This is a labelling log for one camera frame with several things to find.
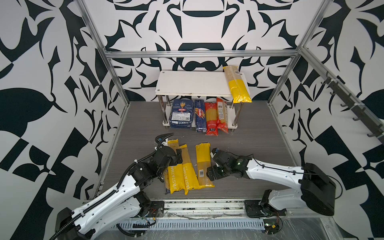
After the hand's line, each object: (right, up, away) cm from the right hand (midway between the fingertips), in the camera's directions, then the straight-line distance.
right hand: (212, 172), depth 82 cm
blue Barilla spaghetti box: (-6, +31, +17) cm, 36 cm away
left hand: (-20, +14, -6) cm, 25 cm away
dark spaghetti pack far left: (-24, -4, -1) cm, 25 cm away
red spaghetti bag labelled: (+8, +31, +16) cm, 36 cm away
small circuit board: (+26, -21, -10) cm, 35 cm away
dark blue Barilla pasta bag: (-18, +32, +15) cm, 40 cm away
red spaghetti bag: (+1, +29, +18) cm, 34 cm away
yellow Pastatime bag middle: (-12, -3, -2) cm, 12 cm away
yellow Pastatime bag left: (-20, 0, 0) cm, 20 cm away
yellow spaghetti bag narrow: (-4, +9, +9) cm, 14 cm away
